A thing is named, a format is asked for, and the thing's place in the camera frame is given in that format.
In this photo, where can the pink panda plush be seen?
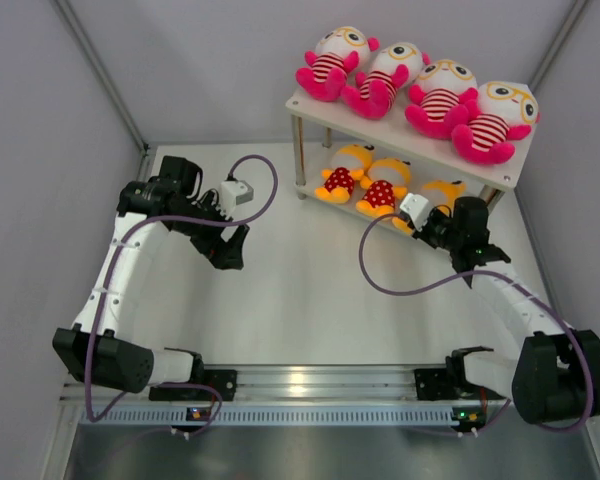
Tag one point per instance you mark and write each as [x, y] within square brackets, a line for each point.
[375, 91]
[335, 57]
[502, 113]
[438, 98]

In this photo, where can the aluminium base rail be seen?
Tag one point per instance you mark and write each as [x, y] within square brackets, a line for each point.
[287, 385]

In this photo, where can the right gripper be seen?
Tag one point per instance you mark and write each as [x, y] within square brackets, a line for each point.
[423, 234]

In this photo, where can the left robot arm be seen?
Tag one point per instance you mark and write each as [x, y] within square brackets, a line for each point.
[99, 345]

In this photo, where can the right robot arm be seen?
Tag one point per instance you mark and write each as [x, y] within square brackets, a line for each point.
[554, 372]

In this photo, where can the orange plush polka dress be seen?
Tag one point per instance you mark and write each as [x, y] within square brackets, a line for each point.
[346, 167]

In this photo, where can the white two-tier shelf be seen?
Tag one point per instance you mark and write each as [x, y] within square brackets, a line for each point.
[319, 129]

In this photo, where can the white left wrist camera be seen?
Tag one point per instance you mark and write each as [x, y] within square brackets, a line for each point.
[234, 193]

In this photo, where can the white slotted cable duct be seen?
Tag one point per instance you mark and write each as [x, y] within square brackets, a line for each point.
[234, 415]

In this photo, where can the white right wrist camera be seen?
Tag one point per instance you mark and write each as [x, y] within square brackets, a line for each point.
[415, 210]

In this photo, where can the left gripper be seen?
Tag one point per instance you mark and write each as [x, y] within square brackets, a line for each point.
[223, 255]

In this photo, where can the aluminium left frame rail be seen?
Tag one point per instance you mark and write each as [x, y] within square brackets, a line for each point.
[146, 159]

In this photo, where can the orange plush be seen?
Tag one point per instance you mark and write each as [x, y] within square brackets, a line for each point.
[386, 181]
[440, 193]

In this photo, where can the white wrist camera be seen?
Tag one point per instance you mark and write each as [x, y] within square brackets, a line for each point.
[234, 193]
[415, 210]

